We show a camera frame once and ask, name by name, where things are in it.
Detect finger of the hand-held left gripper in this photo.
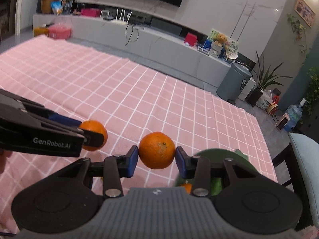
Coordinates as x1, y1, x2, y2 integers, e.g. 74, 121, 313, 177
78, 128, 104, 147
48, 113, 83, 130

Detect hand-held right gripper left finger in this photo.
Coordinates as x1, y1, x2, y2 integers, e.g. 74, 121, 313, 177
49, 146, 139, 199

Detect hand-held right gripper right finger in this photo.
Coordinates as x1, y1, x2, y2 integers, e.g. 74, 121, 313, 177
175, 146, 265, 198

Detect green colander bowl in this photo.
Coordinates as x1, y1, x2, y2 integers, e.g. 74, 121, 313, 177
173, 148, 258, 197

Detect person's left hand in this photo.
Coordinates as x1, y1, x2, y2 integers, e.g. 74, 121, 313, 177
0, 150, 12, 175

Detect pink checked tablecloth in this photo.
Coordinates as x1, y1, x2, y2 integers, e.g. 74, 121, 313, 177
0, 34, 279, 235

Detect pink basket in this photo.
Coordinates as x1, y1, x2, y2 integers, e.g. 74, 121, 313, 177
48, 23, 72, 40

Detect orange box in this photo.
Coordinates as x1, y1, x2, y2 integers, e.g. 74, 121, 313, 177
33, 27, 50, 37

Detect grey trash can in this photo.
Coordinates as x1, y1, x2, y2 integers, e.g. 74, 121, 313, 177
216, 62, 253, 105

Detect white plastic bag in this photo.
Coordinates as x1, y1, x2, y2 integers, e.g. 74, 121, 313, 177
256, 90, 274, 110

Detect red and white bag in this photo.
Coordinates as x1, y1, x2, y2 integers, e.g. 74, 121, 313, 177
266, 101, 279, 115

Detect small pink heater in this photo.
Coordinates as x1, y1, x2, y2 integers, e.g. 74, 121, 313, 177
275, 113, 291, 131

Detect grey television cabinet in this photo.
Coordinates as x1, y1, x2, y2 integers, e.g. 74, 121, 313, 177
32, 2, 256, 100

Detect pink box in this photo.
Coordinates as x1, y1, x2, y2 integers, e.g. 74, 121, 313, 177
81, 8, 100, 17

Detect blue snack bag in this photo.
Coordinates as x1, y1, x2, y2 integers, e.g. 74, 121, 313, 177
51, 1, 63, 14

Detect potted plant in black pot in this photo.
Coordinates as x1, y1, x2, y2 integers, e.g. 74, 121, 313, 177
246, 50, 292, 108

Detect golden vase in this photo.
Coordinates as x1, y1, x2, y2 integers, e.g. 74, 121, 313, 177
40, 0, 60, 14

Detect white router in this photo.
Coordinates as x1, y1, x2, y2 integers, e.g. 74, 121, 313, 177
111, 8, 132, 24

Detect white hat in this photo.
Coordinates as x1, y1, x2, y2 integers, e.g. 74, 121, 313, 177
225, 47, 239, 60

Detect red box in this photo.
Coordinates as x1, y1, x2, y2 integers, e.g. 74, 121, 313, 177
184, 32, 197, 47

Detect blue water bottle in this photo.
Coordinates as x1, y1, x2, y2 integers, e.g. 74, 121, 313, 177
284, 99, 306, 132

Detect bench with blue cushion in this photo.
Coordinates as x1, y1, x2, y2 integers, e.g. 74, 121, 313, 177
271, 132, 319, 232

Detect brown teddy bear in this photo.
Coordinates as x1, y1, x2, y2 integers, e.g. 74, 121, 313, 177
215, 34, 229, 46

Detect climbing green plant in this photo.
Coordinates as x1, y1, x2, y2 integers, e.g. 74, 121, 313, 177
286, 13, 319, 117

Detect black cables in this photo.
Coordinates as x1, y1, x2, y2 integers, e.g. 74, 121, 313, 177
124, 22, 145, 46

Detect framed wall picture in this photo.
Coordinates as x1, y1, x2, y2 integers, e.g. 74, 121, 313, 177
294, 0, 316, 28

